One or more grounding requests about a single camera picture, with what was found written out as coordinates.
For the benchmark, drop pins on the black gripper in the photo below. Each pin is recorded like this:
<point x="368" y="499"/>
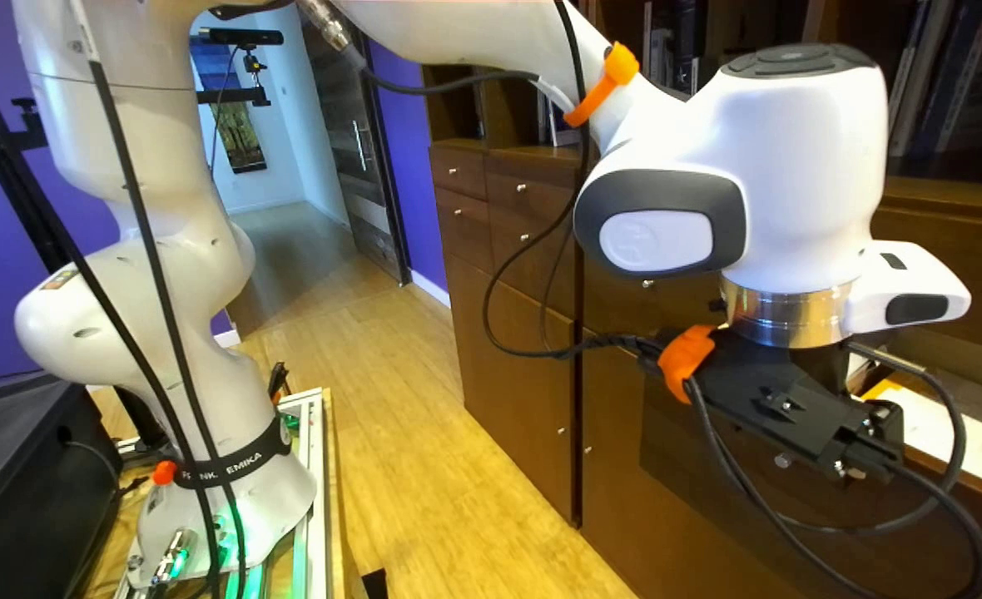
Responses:
<point x="833" y="426"/>

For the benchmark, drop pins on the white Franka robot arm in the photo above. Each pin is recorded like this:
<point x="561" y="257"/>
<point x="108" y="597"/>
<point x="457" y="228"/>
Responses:
<point x="792" y="166"/>

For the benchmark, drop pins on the small silver drawer knob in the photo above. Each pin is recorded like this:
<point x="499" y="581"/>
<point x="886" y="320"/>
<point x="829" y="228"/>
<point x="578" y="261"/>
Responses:
<point x="647" y="283"/>
<point x="523" y="236"/>

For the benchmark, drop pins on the white printed paper sheet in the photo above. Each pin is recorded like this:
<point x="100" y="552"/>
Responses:
<point x="978" y="444"/>

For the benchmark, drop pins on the dark brown cabinet door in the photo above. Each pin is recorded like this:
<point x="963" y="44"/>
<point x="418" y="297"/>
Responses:
<point x="611" y="444"/>
<point x="510" y="388"/>

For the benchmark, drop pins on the small silver door knob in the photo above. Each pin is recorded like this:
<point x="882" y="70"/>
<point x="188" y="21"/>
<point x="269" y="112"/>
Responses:
<point x="586" y="451"/>
<point x="561" y="429"/>

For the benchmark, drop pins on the dark brown wooden cabinet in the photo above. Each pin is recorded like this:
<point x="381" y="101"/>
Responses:
<point x="958" y="194"/>

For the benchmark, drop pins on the white upright book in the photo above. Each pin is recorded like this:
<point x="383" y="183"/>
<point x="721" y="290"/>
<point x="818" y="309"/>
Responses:
<point x="916" y="79"/>

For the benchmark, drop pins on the dark blue upright book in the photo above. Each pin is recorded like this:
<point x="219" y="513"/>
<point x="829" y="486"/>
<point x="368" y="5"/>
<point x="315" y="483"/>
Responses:
<point x="973" y="79"/>

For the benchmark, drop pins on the dark wooden bookshelf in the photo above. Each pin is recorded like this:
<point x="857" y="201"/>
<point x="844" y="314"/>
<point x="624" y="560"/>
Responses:
<point x="477" y="112"/>

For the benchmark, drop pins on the small black floor object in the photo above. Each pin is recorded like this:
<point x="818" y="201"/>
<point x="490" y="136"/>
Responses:
<point x="373" y="582"/>

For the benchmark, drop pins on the black clamp lever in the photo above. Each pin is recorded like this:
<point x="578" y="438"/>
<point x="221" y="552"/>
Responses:
<point x="279" y="383"/>

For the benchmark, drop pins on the black equipment case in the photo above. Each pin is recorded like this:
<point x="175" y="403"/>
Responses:
<point x="11" y="499"/>

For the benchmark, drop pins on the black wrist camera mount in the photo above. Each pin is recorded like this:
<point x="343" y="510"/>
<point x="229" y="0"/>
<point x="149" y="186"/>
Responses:
<point x="733" y="388"/>

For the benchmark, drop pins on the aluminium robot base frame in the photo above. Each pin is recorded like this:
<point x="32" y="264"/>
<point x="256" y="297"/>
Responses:
<point x="315" y="486"/>

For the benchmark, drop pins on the dark wall poster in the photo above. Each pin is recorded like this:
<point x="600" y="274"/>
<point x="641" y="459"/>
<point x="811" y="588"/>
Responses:
<point x="240" y="133"/>

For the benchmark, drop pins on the black camera boom stand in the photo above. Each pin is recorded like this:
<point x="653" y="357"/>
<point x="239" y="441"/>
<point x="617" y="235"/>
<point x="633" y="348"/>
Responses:
<point x="234" y="97"/>

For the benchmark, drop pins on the black bar camera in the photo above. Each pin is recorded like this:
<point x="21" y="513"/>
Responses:
<point x="240" y="38"/>

